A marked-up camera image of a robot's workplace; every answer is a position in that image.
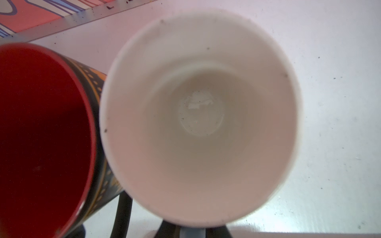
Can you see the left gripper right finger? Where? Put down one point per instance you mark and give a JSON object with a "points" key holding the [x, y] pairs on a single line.
{"points": [[218, 232]]}

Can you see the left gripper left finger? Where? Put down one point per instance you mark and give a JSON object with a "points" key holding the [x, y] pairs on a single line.
{"points": [[168, 230]]}

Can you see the black skull mug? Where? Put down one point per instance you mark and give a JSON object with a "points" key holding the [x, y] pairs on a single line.
{"points": [[54, 172]]}

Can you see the light blue mug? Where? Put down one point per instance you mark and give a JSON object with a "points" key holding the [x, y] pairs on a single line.
{"points": [[200, 118]]}

